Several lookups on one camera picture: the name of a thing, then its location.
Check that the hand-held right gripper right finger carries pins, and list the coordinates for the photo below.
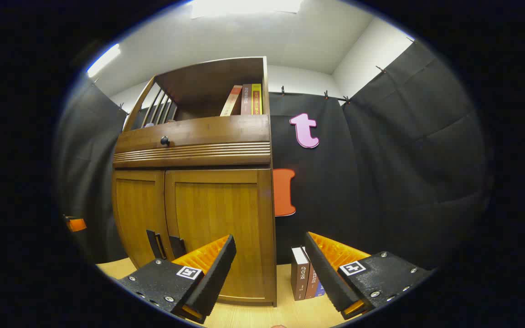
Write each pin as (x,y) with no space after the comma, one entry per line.
(324,273)

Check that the round black drawer knob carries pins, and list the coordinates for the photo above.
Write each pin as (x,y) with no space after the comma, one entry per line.
(165,140)

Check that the wooden double-door shoe cabinet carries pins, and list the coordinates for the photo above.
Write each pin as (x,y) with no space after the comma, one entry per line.
(198,130)

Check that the large ceiling light panel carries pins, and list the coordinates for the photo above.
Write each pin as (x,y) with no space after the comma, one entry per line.
(244,7)

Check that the tan red book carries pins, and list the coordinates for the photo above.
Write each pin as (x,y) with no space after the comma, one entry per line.
(231,101)

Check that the small ceiling light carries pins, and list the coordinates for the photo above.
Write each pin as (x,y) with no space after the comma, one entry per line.
(103,59)

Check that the black backdrop cloth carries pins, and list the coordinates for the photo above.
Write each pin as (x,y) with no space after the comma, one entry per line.
(404,159)

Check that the wooden cabinet door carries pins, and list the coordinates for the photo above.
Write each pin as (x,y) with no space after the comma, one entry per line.
(137,209)
(217,205)

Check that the blue book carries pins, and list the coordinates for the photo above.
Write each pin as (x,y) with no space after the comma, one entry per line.
(320,289)

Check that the orange-brown book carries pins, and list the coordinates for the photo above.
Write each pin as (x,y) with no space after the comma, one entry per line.
(312,283)

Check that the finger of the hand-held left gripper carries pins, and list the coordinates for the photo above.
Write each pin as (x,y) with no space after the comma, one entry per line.
(77,224)

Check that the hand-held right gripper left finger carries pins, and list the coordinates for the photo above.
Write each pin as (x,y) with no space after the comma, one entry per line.
(217,273)

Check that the white-topped brown book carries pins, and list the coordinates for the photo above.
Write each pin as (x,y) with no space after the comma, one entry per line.
(299,273)

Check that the yellow book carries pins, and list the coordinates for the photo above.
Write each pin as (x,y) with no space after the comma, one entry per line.
(256,98)

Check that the dark brown book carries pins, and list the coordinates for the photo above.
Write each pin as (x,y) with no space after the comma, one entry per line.
(246,99)

